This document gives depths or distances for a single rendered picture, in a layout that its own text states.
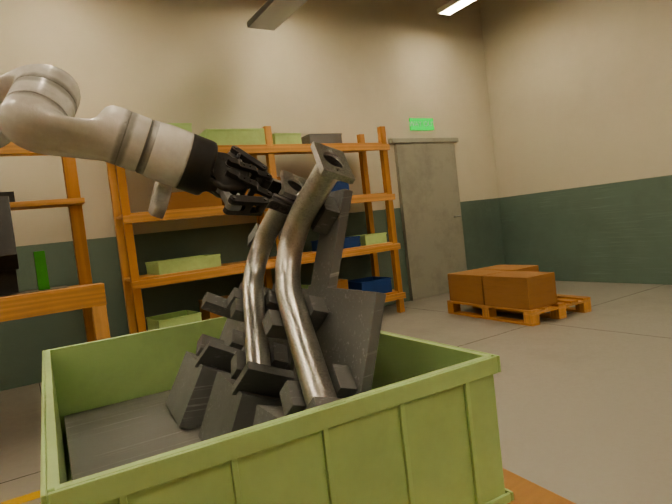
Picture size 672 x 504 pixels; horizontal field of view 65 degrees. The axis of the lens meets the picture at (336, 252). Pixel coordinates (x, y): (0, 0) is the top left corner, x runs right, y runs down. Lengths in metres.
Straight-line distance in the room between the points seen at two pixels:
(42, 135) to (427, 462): 0.53
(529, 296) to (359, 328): 4.60
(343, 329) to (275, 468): 0.17
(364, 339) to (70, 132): 0.40
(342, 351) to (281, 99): 5.88
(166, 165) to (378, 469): 0.43
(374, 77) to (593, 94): 2.74
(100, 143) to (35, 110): 0.07
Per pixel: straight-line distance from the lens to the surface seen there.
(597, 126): 7.46
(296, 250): 0.61
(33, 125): 0.67
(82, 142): 0.68
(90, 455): 0.81
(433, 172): 7.41
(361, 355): 0.52
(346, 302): 0.56
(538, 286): 5.18
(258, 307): 0.71
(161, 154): 0.68
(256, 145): 5.44
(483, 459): 0.59
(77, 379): 1.01
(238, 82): 6.20
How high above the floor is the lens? 1.11
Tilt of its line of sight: 3 degrees down
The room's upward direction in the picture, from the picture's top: 7 degrees counter-clockwise
